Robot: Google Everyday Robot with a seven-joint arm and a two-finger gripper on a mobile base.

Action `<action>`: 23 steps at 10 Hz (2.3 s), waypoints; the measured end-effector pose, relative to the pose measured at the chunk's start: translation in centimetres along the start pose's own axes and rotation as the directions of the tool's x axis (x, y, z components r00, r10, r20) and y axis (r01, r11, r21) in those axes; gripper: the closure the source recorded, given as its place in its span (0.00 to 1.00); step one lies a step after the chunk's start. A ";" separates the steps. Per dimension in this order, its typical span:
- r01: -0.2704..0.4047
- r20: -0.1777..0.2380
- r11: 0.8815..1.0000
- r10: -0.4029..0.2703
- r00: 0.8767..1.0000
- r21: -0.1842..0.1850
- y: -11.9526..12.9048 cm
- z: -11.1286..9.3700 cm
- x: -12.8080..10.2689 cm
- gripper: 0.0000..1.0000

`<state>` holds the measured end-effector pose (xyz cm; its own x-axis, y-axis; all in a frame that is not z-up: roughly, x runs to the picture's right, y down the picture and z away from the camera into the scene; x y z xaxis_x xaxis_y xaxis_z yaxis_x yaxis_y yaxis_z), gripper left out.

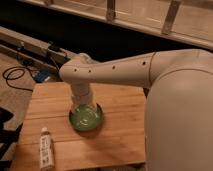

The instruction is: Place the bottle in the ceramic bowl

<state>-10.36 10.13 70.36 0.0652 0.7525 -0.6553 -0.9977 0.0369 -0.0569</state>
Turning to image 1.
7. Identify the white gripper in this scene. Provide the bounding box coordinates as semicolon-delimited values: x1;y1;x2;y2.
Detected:
70;83;96;112

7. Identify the white plastic bottle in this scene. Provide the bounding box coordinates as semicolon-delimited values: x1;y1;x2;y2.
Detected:
39;127;54;171

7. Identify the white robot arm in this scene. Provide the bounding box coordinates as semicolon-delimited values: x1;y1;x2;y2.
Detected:
59;49;213;171

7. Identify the green ceramic bowl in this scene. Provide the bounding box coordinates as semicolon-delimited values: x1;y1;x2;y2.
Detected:
69;104;104;132

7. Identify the blue box on floor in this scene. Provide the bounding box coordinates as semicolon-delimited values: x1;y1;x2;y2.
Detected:
34;69;50;83

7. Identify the black power adapter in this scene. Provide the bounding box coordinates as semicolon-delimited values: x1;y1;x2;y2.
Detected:
47;43;66;55

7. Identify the black object at left edge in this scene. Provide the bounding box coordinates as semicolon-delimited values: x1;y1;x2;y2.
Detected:
0;107;22;171

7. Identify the black cable loop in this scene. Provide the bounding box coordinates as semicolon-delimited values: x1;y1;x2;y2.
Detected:
2;65;34;93

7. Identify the grey baseboard rail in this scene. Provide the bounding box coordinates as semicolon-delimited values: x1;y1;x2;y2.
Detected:
0;26;99;76

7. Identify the wooden window frame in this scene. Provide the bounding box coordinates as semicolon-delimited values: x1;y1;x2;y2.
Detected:
19;0;213;50

